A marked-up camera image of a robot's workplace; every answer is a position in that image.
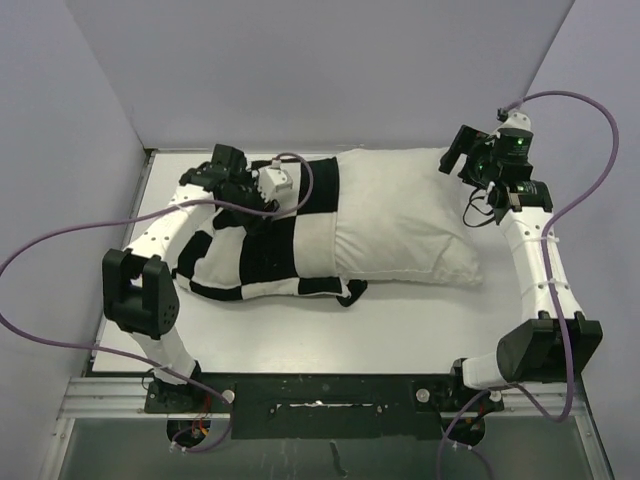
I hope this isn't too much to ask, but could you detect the black white checkered pillowcase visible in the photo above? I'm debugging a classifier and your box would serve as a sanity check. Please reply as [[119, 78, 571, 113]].
[[172, 158, 368, 307]]

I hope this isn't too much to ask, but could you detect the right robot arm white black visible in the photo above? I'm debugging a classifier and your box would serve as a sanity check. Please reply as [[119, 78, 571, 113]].
[[439, 124, 603, 409]]

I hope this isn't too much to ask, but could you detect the white pillow insert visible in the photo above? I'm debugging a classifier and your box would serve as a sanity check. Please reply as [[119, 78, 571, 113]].
[[335, 148, 482, 287]]

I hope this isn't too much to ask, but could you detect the aluminium frame rail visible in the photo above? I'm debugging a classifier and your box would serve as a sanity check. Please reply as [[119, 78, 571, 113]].
[[39, 144, 614, 480]]

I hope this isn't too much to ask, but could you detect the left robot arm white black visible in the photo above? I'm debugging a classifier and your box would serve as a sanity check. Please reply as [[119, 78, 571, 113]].
[[102, 145, 294, 411]]

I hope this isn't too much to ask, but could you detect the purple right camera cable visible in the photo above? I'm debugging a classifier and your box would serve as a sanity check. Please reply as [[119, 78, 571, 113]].
[[437, 90, 620, 480]]

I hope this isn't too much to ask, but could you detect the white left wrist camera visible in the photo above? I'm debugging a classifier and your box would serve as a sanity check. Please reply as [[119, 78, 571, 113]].
[[256, 159, 293, 201]]

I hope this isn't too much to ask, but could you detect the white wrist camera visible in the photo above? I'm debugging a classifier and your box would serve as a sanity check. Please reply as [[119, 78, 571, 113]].
[[491, 107, 533, 139], [256, 159, 293, 201]]

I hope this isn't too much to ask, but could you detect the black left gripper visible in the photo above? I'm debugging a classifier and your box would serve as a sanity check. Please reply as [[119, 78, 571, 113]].
[[222, 178, 279, 234]]

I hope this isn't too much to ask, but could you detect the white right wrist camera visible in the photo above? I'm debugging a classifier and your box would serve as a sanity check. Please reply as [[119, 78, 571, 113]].
[[491, 107, 533, 139]]

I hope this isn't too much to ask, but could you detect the purple camera cable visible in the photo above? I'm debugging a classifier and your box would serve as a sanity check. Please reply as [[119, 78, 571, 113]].
[[0, 152, 316, 404], [437, 90, 620, 480]]

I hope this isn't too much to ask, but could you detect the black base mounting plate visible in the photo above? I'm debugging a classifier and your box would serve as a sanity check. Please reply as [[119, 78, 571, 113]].
[[144, 372, 504, 440]]

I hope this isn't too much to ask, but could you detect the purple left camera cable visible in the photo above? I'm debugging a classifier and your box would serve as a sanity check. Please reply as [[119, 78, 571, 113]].
[[0, 152, 316, 404]]

